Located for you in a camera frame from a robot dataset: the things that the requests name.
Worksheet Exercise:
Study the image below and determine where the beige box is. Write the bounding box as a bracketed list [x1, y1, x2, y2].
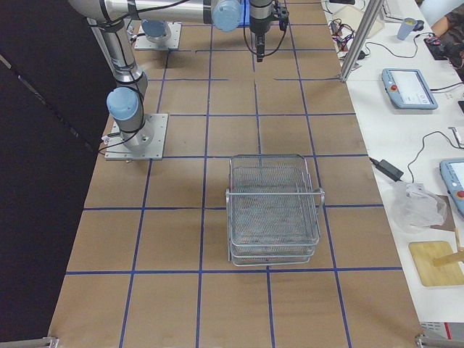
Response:
[333, 4, 384, 38]

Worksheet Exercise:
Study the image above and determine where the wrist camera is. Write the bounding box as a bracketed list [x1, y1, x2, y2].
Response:
[273, 1, 289, 32]

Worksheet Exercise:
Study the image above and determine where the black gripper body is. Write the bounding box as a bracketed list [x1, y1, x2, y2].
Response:
[249, 0, 272, 36]

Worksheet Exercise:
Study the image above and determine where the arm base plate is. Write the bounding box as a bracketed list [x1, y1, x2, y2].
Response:
[134, 20, 181, 51]
[104, 114, 168, 160]

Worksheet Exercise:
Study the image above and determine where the aluminium frame post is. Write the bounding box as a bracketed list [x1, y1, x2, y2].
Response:
[339, 0, 384, 83]

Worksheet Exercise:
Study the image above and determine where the upper teach pendant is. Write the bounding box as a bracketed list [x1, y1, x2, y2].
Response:
[381, 68, 438, 110]

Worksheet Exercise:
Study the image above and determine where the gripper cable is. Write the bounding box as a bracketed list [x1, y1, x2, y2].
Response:
[242, 21, 287, 57]

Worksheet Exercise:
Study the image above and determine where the black power adapter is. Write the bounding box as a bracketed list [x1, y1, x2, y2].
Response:
[376, 159, 404, 182]

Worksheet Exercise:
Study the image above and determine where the lower teach pendant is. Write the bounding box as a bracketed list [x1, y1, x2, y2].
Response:
[439, 158, 464, 215]

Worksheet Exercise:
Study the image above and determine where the teach pendant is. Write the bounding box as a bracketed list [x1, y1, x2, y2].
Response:
[439, 158, 464, 215]
[381, 68, 438, 110]

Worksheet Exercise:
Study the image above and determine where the wooden board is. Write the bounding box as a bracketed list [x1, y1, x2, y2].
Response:
[408, 241, 463, 287]

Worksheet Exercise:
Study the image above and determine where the clear plastic bag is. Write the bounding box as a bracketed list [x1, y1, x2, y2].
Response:
[391, 181, 447, 228]

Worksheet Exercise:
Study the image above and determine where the blue grey cup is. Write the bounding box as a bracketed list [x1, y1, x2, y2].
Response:
[397, 17, 417, 41]

